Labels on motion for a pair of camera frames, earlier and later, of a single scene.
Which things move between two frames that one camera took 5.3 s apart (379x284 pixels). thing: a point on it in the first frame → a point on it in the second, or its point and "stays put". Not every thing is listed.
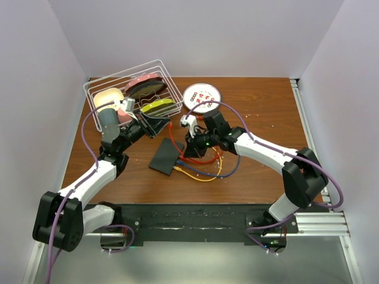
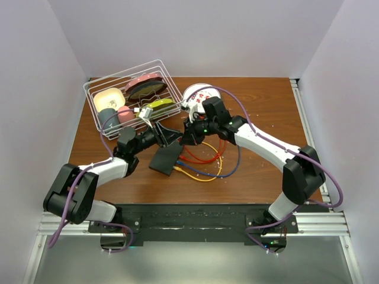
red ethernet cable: [215, 158] stays put
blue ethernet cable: [211, 175] stays put
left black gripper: [153, 125] → [166, 139]
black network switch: [166, 157] stays put
